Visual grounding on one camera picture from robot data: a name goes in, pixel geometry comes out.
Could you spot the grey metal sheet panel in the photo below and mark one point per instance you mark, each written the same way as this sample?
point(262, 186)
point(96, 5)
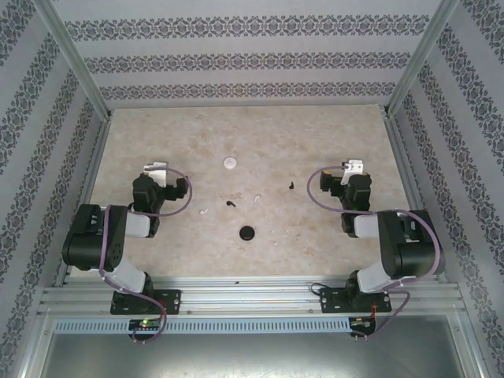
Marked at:
point(252, 358)

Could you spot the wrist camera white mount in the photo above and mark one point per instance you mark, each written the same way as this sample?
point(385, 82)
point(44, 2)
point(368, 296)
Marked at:
point(354, 165)
point(157, 169)

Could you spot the left circuit board green light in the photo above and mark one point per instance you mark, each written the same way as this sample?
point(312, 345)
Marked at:
point(145, 324)

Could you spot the right small circuit board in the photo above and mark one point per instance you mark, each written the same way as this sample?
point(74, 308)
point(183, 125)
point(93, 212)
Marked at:
point(362, 323)

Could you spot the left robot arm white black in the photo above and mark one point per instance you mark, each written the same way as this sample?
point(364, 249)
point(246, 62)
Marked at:
point(90, 244)

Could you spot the black round earbud charging case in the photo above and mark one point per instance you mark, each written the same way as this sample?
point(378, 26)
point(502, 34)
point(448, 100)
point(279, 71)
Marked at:
point(247, 233)

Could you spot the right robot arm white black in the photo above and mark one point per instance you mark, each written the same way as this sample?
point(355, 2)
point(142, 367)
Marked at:
point(417, 256)

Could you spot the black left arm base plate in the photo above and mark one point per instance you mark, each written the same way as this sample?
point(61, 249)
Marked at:
point(171, 301)

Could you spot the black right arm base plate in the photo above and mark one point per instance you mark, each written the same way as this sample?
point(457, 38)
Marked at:
point(330, 301)

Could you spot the white round earbud charging case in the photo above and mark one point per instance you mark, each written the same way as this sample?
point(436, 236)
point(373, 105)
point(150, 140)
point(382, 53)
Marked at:
point(230, 163)

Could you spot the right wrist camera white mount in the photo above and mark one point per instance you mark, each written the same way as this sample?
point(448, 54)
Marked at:
point(354, 165)

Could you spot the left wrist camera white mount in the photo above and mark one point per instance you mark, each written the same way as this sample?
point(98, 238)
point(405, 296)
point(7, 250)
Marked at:
point(157, 169)

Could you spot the aluminium frame post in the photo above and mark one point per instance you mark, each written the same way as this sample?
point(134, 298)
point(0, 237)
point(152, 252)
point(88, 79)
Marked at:
point(425, 55)
point(71, 55)

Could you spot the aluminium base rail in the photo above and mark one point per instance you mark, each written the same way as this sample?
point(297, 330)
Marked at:
point(252, 299)

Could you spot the aluminium table side rail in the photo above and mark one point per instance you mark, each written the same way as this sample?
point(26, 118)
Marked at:
point(409, 165)
point(92, 165)

